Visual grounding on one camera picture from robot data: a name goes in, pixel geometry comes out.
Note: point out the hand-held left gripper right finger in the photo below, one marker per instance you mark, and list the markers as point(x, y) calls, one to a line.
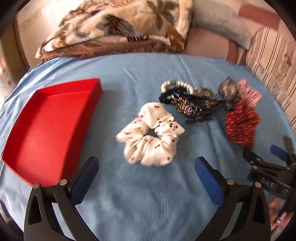
point(208, 182)

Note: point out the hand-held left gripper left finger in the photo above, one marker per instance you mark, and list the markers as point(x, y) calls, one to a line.
point(85, 179)

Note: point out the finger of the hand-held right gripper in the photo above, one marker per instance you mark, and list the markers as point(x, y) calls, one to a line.
point(280, 151)
point(254, 160)

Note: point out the dark red dotted scrunchie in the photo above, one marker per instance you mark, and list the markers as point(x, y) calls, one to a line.
point(242, 122)

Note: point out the red cardboard box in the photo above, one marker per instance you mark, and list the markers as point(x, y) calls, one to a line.
point(48, 134)

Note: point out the red white striped scrunchie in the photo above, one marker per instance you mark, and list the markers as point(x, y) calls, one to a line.
point(251, 92)

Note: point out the white cherry print scrunchie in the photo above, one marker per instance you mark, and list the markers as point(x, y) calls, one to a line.
point(150, 141)

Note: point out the grey scrunchie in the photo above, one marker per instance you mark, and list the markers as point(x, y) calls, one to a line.
point(229, 90)

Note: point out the dark beaded hair clip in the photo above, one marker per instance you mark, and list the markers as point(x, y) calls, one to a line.
point(196, 106)

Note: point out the gold beaded hair pin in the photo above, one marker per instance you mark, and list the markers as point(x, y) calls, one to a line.
point(208, 92)

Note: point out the person's right hand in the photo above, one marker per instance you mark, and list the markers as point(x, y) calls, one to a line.
point(276, 209)

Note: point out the light blue cloth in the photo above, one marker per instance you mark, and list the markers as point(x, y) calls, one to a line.
point(143, 199)

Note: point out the pink striped bedsheet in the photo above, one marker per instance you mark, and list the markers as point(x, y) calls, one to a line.
point(272, 53)

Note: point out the grey pillow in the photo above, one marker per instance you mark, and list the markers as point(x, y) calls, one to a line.
point(222, 25)

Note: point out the floral fleece blanket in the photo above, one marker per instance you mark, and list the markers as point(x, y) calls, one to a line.
point(111, 25)

